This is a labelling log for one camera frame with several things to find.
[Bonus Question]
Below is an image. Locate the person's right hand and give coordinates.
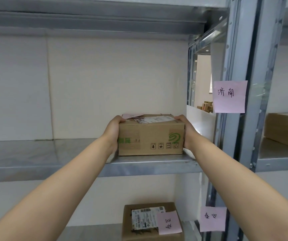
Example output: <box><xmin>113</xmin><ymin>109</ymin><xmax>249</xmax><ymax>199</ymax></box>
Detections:
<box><xmin>174</xmin><ymin>114</ymin><xmax>199</xmax><ymax>151</ymax></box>

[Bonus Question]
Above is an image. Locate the person's left hand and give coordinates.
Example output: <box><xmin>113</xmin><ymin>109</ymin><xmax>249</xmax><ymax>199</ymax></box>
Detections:
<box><xmin>102</xmin><ymin>115</ymin><xmax>126</xmax><ymax>155</ymax></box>

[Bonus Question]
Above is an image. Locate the cardboard box with green logo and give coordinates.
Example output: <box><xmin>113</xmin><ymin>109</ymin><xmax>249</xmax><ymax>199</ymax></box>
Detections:
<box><xmin>118</xmin><ymin>114</ymin><xmax>186</xmax><ymax>156</ymax></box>

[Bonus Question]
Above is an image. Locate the person's left forearm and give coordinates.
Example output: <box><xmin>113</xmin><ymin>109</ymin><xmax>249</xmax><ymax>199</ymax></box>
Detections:
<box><xmin>0</xmin><ymin>135</ymin><xmax>117</xmax><ymax>241</ymax></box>

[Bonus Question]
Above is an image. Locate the person's right forearm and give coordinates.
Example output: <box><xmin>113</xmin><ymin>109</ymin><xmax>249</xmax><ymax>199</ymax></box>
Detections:
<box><xmin>184</xmin><ymin>132</ymin><xmax>288</xmax><ymax>241</ymax></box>

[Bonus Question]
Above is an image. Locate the white shipping label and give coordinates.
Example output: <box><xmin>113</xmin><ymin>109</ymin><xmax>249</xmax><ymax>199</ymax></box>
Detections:
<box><xmin>142</xmin><ymin>116</ymin><xmax>175</xmax><ymax>124</ymax></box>

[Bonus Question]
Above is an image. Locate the grey metal shelving rack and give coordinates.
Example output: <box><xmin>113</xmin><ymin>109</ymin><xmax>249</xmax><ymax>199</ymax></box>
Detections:
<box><xmin>242</xmin><ymin>0</ymin><xmax>288</xmax><ymax>241</ymax></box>
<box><xmin>0</xmin><ymin>0</ymin><xmax>262</xmax><ymax>241</ymax></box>

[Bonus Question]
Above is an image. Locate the pile of small cardboard boxes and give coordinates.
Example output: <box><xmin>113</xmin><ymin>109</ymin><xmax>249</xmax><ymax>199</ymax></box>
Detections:
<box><xmin>197</xmin><ymin>101</ymin><xmax>214</xmax><ymax>113</ymax></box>

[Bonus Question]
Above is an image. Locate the large pink sticky note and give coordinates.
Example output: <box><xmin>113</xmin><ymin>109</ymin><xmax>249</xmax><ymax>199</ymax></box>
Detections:
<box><xmin>213</xmin><ymin>80</ymin><xmax>248</xmax><ymax>114</ymax></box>

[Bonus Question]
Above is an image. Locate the white barcode label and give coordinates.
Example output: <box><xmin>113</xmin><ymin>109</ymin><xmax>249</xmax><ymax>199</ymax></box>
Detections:
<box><xmin>131</xmin><ymin>206</ymin><xmax>166</xmax><ymax>230</ymax></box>

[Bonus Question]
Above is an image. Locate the plain cardboard box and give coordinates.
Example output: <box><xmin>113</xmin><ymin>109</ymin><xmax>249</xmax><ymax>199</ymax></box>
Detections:
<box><xmin>263</xmin><ymin>113</ymin><xmax>288</xmax><ymax>151</ymax></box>

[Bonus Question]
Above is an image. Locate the small pink sticky note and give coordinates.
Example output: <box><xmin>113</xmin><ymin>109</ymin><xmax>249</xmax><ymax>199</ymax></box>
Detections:
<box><xmin>200</xmin><ymin>207</ymin><xmax>227</xmax><ymax>232</ymax></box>

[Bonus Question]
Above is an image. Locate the cardboard box with barcode label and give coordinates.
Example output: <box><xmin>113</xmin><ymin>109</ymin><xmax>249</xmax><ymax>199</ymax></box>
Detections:
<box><xmin>122</xmin><ymin>202</ymin><xmax>184</xmax><ymax>241</ymax></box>

